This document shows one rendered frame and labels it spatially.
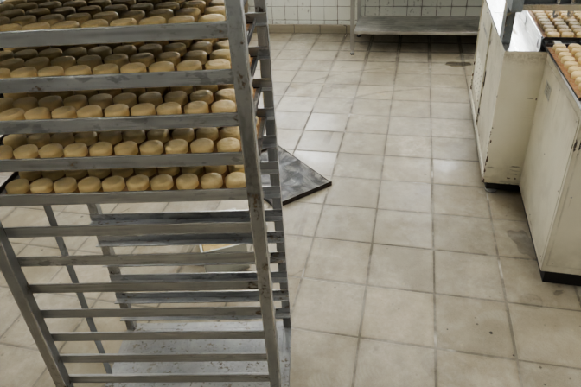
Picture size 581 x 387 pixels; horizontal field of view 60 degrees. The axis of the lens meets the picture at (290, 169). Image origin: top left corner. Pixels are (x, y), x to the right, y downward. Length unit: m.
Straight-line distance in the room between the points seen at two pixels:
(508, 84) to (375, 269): 1.13
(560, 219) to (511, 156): 0.71
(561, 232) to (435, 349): 0.71
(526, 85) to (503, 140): 0.31
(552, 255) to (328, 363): 1.06
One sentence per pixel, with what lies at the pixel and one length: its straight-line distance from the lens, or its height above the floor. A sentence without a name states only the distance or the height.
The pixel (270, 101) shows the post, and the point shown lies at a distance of 1.45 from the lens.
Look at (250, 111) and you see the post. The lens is 0.97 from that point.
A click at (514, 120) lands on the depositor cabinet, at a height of 0.47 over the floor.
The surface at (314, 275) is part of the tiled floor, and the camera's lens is 2.42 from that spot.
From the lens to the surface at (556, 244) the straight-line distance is 2.40.
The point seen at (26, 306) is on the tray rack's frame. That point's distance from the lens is 1.46.
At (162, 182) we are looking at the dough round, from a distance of 1.17.
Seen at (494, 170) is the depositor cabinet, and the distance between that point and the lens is 2.97.
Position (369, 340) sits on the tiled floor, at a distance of 2.17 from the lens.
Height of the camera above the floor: 1.66
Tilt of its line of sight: 31 degrees down
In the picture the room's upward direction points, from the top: 4 degrees counter-clockwise
